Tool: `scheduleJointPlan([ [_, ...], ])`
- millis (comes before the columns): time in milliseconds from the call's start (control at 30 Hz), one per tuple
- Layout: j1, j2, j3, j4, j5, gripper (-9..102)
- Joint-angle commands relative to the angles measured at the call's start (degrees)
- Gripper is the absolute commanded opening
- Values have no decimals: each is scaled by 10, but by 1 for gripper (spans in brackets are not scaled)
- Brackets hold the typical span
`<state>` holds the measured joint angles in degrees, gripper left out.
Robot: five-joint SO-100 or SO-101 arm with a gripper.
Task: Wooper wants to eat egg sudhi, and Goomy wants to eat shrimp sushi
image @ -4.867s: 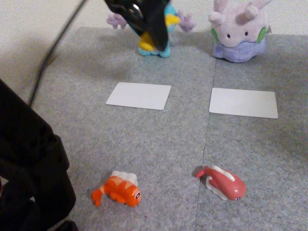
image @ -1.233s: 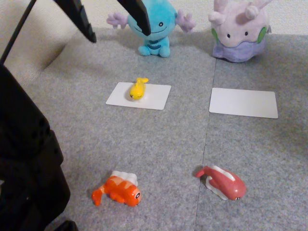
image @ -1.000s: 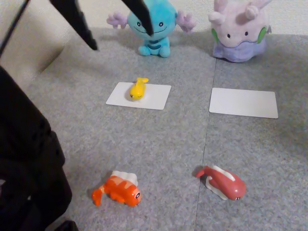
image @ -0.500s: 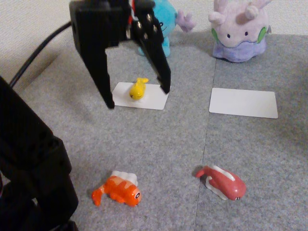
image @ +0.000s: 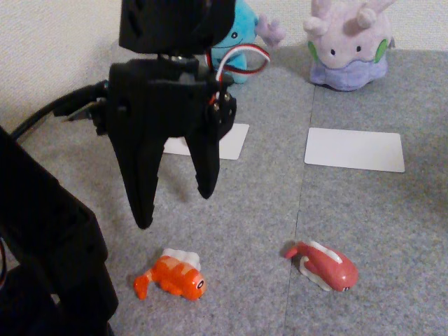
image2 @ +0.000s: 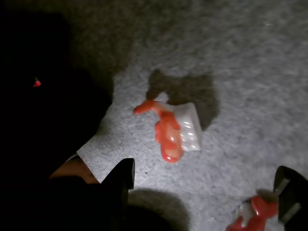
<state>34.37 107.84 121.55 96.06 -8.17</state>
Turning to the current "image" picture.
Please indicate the purple Goomy plush toy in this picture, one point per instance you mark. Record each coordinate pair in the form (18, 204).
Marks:
(350, 52)

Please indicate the white plastic card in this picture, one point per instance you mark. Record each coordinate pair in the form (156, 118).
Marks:
(353, 150)
(234, 143)

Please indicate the orange shrimp sushi toy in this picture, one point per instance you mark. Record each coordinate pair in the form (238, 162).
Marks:
(175, 276)

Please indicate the blue Wooper plush toy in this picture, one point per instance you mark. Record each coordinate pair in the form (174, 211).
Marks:
(241, 35)

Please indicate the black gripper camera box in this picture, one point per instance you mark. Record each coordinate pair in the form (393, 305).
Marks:
(85, 110)

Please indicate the red tuna sushi toy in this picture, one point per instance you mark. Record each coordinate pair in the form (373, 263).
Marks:
(332, 269)

